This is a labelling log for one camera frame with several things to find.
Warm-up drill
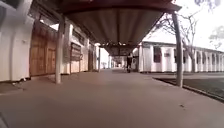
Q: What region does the bare tree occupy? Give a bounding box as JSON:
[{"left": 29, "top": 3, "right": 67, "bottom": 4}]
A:
[{"left": 154, "top": 9, "right": 208, "bottom": 73}]

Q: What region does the corrugated walkway roof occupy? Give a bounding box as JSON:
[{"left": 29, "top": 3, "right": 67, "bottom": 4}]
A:
[{"left": 33, "top": 0, "right": 183, "bottom": 58}]

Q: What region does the white building with buttresses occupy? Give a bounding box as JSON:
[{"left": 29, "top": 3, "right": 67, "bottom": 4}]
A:
[{"left": 132, "top": 40, "right": 224, "bottom": 74}]

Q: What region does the white building with wooden doors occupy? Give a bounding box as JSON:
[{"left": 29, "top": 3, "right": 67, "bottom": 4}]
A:
[{"left": 0, "top": 0, "right": 101, "bottom": 84}]

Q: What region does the brown concrete walkway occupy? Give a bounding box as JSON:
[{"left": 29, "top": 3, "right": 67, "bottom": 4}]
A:
[{"left": 0, "top": 68, "right": 224, "bottom": 128}]

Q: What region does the grey roof post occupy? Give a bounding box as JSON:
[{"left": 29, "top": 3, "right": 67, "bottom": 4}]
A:
[
  {"left": 171, "top": 12, "right": 185, "bottom": 88},
  {"left": 54, "top": 14, "right": 66, "bottom": 84}
]

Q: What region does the kerb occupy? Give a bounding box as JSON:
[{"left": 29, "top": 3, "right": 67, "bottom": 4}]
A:
[{"left": 153, "top": 77, "right": 224, "bottom": 103}]

